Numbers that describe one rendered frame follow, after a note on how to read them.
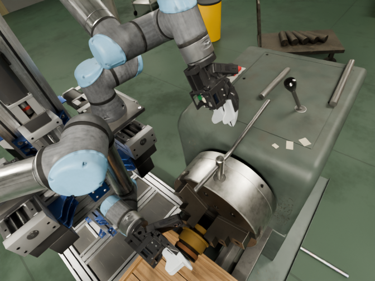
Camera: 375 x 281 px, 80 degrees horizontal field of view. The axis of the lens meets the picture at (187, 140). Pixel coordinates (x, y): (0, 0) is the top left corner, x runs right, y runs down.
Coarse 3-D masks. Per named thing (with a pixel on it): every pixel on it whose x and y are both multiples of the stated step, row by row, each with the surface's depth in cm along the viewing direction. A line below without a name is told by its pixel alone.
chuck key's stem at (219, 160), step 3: (219, 156) 56; (222, 156) 56; (216, 159) 56; (219, 159) 55; (222, 159) 55; (216, 162) 56; (219, 162) 55; (222, 162) 55; (219, 165) 56; (222, 165) 56; (219, 168) 57; (222, 168) 57; (216, 171) 59; (219, 171) 58; (222, 171) 58; (216, 174) 60; (219, 174) 59; (222, 174) 59; (219, 177) 61; (222, 177) 62; (219, 180) 62
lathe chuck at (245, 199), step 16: (208, 160) 68; (192, 176) 65; (240, 176) 62; (208, 192) 62; (224, 192) 59; (240, 192) 60; (256, 192) 62; (224, 208) 62; (240, 208) 58; (256, 208) 60; (240, 224) 63; (256, 224) 60; (256, 240) 63
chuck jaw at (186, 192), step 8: (184, 176) 69; (184, 184) 68; (176, 192) 67; (184, 192) 66; (192, 192) 68; (184, 200) 67; (192, 200) 67; (200, 200) 68; (184, 208) 66; (192, 208) 67; (200, 208) 68; (184, 216) 68; (192, 216) 66; (200, 216) 67; (192, 224) 66
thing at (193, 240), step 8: (184, 232) 66; (192, 232) 64; (200, 232) 65; (184, 240) 64; (192, 240) 63; (200, 240) 64; (184, 248) 63; (192, 248) 63; (200, 248) 63; (192, 256) 62
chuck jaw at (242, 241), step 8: (216, 224) 66; (224, 224) 66; (232, 224) 65; (208, 232) 65; (216, 232) 64; (224, 232) 64; (232, 232) 63; (240, 232) 62; (248, 232) 62; (208, 240) 64; (216, 240) 65; (224, 240) 62; (232, 240) 63; (240, 240) 61; (248, 240) 63
